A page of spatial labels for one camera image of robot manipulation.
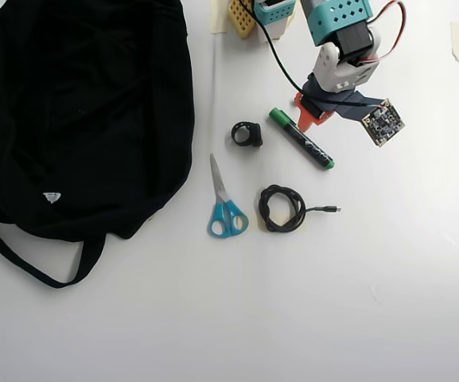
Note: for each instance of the green capped black marker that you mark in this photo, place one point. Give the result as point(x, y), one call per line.
point(304, 140)

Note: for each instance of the black fabric bag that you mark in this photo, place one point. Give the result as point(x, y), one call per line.
point(74, 119)

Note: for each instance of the bare camera circuit board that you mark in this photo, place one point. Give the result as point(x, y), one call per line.
point(384, 123)

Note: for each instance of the teal cream robot base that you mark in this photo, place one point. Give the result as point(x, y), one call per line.
point(277, 16)

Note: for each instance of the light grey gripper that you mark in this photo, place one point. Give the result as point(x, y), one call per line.
point(308, 116)

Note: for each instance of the yellow perforated plastic block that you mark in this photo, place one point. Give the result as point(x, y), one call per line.
point(242, 18)

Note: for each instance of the teal perforated robot arm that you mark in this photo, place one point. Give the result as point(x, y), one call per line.
point(332, 20)

